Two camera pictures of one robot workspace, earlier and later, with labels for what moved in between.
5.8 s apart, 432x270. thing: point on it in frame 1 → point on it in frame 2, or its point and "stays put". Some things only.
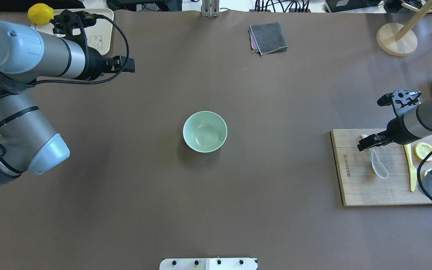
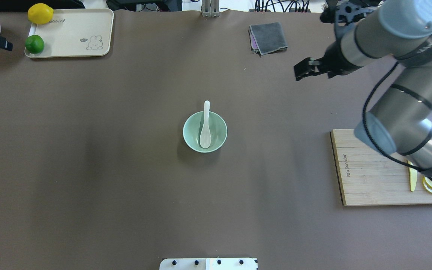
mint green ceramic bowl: [205, 132] stays put
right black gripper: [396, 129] → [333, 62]
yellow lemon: [40, 13] stays put
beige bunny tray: [100, 37] stays put
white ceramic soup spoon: [378, 168] → [205, 137]
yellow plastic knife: [412, 173] stays put
